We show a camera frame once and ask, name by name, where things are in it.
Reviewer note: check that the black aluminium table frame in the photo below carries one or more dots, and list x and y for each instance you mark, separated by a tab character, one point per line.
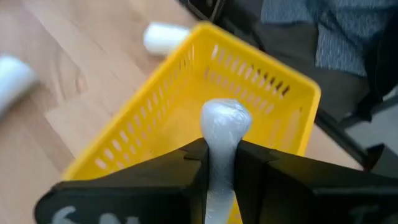
339	133

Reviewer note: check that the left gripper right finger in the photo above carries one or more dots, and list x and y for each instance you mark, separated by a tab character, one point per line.
311	193

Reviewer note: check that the person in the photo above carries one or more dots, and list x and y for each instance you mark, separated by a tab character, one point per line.
342	37

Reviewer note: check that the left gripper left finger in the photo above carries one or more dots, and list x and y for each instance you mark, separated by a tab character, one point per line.
140	189

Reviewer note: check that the white gauze roll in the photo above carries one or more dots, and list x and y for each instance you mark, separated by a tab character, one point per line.
224	124
14	81
164	39

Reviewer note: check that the yellow plastic basket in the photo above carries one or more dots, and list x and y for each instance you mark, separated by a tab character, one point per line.
186	105

